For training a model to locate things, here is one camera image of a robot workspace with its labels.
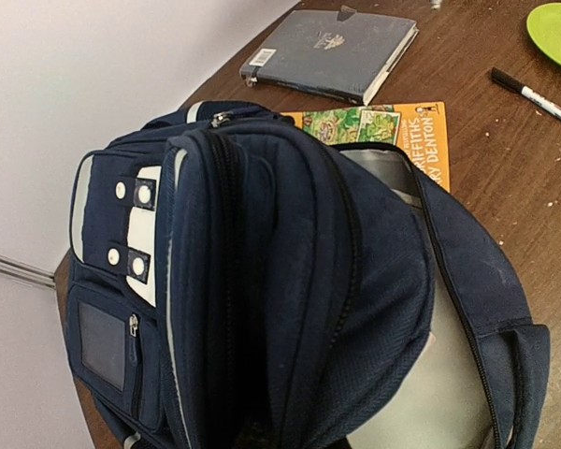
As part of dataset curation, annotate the dark blue hardcover notebook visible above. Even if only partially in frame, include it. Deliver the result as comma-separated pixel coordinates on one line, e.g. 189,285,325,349
240,7,418,106

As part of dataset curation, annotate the navy blue backpack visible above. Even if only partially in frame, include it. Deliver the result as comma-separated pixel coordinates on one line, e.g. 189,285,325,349
65,102,550,448

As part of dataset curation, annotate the black marker pen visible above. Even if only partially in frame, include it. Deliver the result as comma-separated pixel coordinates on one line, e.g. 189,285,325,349
490,67,561,122

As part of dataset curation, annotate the orange treehouse paperback book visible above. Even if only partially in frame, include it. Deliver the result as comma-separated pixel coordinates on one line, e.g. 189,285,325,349
285,101,451,191

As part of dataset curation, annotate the left aluminium corner post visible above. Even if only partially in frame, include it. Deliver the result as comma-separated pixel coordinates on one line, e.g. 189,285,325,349
0,254,55,289

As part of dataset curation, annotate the green plate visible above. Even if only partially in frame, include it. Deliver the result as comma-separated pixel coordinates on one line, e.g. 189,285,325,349
526,2,561,66

